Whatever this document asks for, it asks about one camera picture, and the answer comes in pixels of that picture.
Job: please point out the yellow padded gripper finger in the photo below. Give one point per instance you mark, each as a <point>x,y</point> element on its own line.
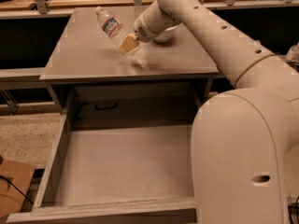
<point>129,43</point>

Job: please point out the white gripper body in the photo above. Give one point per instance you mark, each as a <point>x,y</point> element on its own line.
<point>141,29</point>

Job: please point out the clear plastic water bottle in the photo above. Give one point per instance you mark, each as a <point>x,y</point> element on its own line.
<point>116,32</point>

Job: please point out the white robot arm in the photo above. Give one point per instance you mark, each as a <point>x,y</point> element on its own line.
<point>239,137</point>

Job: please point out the grey cabinet counter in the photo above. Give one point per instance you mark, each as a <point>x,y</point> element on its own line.
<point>84,54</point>

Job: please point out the grey open top drawer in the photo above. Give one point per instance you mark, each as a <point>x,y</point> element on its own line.
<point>119,159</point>

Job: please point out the white ceramic bowl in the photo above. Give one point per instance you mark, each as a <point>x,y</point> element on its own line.
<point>166,35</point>

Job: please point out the brown cardboard box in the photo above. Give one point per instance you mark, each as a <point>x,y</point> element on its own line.
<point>15,181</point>

